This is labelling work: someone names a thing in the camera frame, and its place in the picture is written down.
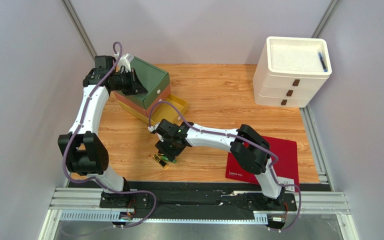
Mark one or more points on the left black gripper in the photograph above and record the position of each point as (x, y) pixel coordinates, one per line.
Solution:
(136, 87)

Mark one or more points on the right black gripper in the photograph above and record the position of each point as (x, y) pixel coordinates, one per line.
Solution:
(167, 147)

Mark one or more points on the green top drawer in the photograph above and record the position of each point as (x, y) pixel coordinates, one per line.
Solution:
(151, 76)

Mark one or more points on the pink drawer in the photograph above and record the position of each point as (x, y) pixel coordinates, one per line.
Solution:
(140, 105)

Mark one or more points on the gold rectangular case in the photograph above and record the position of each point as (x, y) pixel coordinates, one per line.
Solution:
(160, 160)

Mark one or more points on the yellow bottom drawer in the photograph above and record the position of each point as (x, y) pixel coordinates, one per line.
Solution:
(159, 112)

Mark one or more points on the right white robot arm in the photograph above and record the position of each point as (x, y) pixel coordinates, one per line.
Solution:
(250, 150)

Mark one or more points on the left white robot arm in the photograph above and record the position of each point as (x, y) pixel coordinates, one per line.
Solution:
(84, 156)

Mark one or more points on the red mirror board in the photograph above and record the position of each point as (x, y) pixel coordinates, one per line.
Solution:
(286, 167)

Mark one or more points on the white three-drawer organizer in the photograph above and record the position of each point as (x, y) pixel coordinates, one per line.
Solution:
(289, 72)

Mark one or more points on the blue pen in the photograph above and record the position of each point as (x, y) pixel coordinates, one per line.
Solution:
(321, 59)

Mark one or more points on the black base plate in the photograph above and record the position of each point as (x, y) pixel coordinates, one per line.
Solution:
(197, 200)

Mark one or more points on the aluminium frame rail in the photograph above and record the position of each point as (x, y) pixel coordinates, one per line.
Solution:
(84, 204)

